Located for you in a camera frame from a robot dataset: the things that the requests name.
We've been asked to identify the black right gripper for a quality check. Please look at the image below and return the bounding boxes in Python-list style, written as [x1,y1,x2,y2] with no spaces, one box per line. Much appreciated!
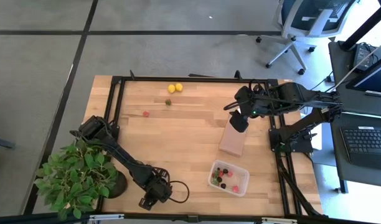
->
[230,85,274,133]

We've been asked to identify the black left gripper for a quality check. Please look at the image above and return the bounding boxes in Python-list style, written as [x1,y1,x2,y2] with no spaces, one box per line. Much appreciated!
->
[139,177,173,210]

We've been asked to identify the clear plastic tupperware container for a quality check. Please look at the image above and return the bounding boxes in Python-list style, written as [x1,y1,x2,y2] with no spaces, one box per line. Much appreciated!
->
[207,159,251,198]

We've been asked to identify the potted green plant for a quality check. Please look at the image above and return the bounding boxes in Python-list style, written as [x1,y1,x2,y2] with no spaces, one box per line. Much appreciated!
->
[34,139,129,222]

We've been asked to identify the black desk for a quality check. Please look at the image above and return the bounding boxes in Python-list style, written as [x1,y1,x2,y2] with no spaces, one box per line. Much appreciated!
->
[327,39,381,189]

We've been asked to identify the white thin rod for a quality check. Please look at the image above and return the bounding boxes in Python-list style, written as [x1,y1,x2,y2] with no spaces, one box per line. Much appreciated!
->
[330,37,381,93]

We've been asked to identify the black keyboard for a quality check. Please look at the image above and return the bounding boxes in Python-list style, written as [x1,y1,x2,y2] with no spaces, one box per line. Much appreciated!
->
[339,125,381,171]

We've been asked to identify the white mesh office chair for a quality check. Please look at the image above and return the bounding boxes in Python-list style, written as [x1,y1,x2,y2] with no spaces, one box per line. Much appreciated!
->
[255,0,360,76]

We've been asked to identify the black power adapter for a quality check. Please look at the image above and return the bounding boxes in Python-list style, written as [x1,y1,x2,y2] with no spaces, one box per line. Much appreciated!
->
[352,42,374,72]

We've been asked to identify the black computer monitor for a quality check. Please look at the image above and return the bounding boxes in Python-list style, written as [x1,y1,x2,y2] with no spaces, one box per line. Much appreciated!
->
[346,52,381,100]

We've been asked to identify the black diagonal pole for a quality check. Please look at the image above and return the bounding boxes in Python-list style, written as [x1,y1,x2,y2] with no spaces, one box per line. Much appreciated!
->
[339,0,381,52]

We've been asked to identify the grey floor object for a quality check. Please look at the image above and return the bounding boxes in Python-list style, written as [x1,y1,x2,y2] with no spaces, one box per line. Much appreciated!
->
[0,136,16,149]

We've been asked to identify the black horizontal frame bar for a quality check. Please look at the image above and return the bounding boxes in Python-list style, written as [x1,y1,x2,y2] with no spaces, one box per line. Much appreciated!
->
[0,210,381,224]

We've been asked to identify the black floor cables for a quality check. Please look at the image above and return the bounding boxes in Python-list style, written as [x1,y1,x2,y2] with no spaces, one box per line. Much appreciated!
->
[311,70,337,93]

